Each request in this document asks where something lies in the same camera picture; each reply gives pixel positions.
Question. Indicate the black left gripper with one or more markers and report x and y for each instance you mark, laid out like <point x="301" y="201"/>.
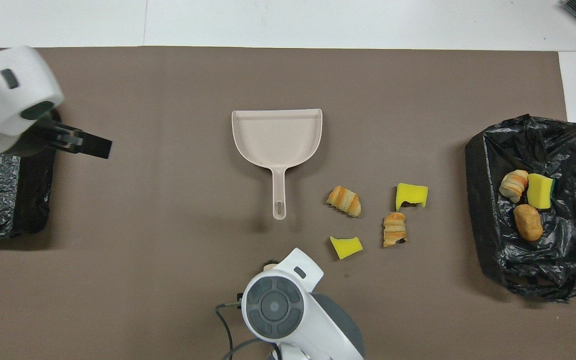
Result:
<point x="63" y="139"/>

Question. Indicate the beige plastic dustpan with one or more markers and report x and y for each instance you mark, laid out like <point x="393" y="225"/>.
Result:
<point x="277" y="140"/>

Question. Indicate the beige hand brush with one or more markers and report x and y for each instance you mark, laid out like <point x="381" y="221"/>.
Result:
<point x="269" y="267"/>

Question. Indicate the orange striped toy croissant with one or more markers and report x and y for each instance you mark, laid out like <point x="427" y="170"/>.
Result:
<point x="394" y="229"/>
<point x="344" y="201"/>

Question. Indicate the small yellow sponge piece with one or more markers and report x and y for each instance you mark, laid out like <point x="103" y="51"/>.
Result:
<point x="346" y="247"/>

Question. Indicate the notched yellow sponge piece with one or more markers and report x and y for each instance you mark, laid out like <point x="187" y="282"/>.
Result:
<point x="412" y="194"/>

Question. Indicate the pale toy croissant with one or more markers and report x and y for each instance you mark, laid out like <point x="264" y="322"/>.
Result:
<point x="514" y="185"/>

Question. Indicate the brown toy bread roll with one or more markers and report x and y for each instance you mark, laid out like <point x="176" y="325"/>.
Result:
<point x="528" y="222"/>

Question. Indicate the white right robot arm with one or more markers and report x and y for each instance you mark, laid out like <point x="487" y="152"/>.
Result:
<point x="318" y="325"/>

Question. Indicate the brown table mat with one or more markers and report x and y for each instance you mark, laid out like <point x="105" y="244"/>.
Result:
<point x="168" y="225"/>

